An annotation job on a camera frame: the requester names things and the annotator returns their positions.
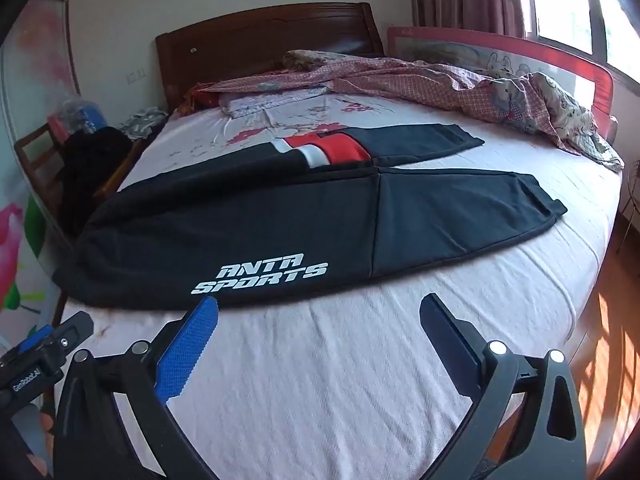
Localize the white floral blanket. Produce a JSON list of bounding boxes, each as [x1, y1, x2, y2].
[[517, 72, 625, 171]]

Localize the blue and red bag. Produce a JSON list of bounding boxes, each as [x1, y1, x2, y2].
[[47, 97, 108, 137]]

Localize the black pants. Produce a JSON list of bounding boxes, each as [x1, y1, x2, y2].
[[51, 123, 568, 310]]

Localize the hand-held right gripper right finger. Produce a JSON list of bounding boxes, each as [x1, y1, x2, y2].
[[419, 292, 587, 480]]

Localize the red bed guard rail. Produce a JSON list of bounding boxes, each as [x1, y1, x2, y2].
[[386, 25, 615, 141]]

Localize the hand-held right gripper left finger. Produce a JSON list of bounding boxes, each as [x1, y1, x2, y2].
[[52, 295, 221, 480]]

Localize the bed with white floral sheet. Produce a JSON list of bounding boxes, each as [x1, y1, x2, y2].
[[50, 85, 626, 480]]

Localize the orange red cloth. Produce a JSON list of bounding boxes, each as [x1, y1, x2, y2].
[[181, 84, 222, 112]]

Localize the pale patterned pillow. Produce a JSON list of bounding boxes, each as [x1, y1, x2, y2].
[[227, 92, 333, 120]]

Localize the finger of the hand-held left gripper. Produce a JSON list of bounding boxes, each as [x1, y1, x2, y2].
[[20, 311, 94, 361]]

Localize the wooden chair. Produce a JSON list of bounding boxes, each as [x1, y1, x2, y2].
[[14, 120, 148, 241]]

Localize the window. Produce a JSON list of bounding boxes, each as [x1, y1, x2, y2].
[[520, 0, 640, 86]]

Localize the thin metal chair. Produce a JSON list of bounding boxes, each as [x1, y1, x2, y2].
[[617, 160, 640, 241]]

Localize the grey patterned cloth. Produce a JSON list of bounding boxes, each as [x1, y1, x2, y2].
[[120, 107, 170, 142]]

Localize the floral printed wardrobe door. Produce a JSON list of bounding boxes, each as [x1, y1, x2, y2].
[[0, 0, 82, 341]]

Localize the dark clothes pile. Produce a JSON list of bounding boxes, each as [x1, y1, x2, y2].
[[59, 126, 135, 236]]

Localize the dark wooden headboard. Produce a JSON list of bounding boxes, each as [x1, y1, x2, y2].
[[155, 2, 386, 111]]

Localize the pink checked quilt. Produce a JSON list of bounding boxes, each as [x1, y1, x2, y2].
[[182, 50, 551, 126]]

